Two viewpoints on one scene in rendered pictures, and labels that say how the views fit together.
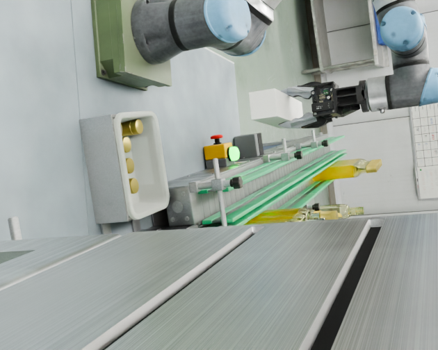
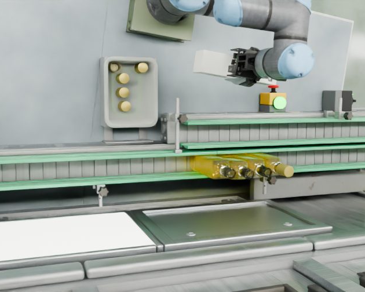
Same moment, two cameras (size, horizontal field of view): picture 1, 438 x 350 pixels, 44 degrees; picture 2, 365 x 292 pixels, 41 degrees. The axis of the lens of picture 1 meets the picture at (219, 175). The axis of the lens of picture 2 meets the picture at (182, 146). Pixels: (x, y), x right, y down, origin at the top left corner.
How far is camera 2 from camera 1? 112 cm
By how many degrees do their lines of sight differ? 47
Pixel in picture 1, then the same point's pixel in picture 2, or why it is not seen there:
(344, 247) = not seen: outside the picture
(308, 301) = not seen: outside the picture
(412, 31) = (221, 10)
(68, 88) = (94, 37)
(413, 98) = (275, 70)
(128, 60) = (136, 21)
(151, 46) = (156, 11)
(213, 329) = not seen: outside the picture
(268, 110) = (199, 66)
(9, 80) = (42, 32)
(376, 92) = (258, 61)
